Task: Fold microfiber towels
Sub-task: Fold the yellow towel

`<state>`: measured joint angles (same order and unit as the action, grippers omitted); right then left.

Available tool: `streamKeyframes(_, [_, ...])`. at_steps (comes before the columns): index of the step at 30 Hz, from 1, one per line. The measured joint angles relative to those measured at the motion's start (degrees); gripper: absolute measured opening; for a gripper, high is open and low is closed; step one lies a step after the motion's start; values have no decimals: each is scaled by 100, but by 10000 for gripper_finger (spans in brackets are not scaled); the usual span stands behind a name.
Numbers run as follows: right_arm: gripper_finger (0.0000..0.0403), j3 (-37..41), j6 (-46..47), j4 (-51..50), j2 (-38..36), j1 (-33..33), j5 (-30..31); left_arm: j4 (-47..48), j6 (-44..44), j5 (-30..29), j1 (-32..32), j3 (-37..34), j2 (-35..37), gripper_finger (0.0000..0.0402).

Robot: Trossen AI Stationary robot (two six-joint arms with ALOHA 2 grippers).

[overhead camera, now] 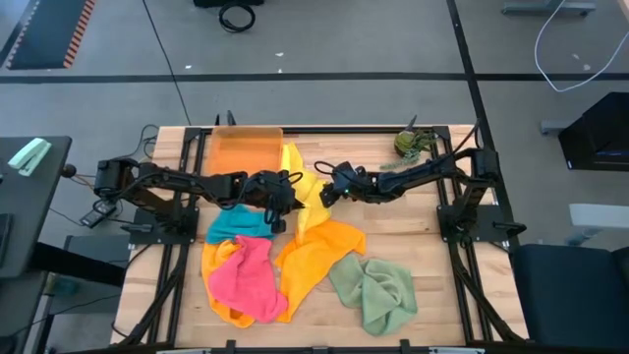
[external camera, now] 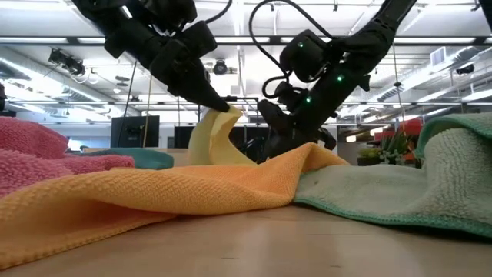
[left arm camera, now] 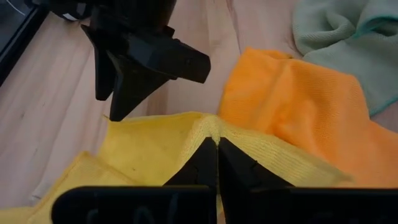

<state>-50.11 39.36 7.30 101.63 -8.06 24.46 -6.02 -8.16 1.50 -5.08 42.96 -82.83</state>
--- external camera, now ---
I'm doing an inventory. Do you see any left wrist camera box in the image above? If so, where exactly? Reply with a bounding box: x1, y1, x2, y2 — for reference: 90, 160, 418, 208
180, 21, 218, 58

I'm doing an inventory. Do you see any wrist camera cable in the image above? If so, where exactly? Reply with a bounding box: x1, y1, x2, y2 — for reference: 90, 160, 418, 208
203, 0, 234, 25
248, 0, 335, 99

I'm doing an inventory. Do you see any teal microfiber towel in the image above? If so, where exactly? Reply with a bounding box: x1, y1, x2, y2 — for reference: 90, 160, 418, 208
82, 148, 175, 170

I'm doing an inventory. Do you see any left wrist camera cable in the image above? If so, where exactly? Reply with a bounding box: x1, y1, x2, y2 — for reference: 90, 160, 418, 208
203, 0, 234, 25

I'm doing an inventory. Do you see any thin hanging cord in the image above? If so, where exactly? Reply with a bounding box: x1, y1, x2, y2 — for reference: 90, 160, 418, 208
391, 42, 405, 116

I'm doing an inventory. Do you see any light green microfiber towel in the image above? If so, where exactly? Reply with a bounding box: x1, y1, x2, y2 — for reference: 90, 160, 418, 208
294, 112, 492, 239

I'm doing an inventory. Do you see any yellow hanging cable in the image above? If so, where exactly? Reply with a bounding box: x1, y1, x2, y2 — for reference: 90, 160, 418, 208
142, 75, 154, 149

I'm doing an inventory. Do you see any orange microfiber towel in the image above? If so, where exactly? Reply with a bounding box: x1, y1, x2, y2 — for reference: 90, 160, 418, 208
0, 142, 349, 270

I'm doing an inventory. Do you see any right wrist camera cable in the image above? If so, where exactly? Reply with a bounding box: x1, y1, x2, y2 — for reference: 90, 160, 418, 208
248, 0, 335, 99

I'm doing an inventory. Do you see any black hanging cable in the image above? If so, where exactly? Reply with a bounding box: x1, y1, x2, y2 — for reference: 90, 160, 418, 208
123, 60, 138, 116

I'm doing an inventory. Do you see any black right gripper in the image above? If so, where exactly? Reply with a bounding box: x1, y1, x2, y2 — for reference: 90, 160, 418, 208
258, 72, 371, 162

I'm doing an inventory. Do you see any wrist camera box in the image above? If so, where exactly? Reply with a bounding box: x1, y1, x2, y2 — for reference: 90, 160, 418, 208
180, 21, 218, 58
273, 81, 308, 112

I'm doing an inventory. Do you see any shelf with red bins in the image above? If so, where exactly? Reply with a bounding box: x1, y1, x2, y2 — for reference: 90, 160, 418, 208
367, 118, 424, 155

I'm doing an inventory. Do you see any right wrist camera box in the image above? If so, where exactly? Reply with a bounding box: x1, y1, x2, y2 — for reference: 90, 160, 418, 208
273, 81, 308, 112

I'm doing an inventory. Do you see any pink microfiber towel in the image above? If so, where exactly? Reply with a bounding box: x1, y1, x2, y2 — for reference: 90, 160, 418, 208
0, 116, 135, 197

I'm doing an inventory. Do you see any black ceiling spotlight cluster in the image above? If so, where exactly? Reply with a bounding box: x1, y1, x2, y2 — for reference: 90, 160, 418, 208
48, 48, 86, 77

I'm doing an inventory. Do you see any black partition curtain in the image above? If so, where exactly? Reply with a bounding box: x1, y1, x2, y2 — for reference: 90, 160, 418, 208
174, 125, 270, 161

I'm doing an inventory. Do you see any black computer monitor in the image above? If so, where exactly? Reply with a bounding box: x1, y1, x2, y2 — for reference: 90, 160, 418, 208
110, 115, 161, 149

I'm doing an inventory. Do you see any yellow microfiber towel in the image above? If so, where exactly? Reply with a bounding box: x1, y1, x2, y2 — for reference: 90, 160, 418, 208
188, 105, 257, 166

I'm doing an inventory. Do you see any small potted succulent plant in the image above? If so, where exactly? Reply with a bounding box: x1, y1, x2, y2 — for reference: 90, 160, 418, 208
357, 130, 423, 169

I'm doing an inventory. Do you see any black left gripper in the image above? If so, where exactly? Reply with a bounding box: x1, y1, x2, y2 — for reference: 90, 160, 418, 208
148, 38, 231, 113

